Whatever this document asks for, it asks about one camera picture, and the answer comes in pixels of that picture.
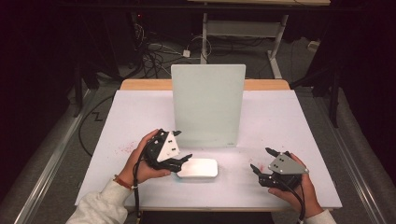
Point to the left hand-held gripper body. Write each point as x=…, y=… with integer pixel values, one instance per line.
x=168, y=147

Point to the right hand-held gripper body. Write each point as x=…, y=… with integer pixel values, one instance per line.
x=286, y=166

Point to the white board eraser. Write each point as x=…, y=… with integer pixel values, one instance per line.
x=197, y=168

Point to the white drawing board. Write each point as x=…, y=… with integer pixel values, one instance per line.
x=207, y=105

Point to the person's left hand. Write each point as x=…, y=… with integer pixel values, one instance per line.
x=137, y=165

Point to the person's right hand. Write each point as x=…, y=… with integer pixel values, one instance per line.
x=309, y=196

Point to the white table cover sheet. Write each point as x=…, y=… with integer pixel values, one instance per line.
x=267, y=118

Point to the wooden table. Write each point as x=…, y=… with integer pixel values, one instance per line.
x=143, y=84

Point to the white power adapter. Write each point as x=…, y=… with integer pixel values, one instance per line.
x=186, y=53

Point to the black stand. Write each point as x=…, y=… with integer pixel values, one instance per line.
x=78, y=93
x=334, y=99

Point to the aluminium floor rail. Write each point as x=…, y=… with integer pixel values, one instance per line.
x=53, y=161
x=351, y=168

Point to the desk with white metal frame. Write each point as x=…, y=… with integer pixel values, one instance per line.
x=243, y=28

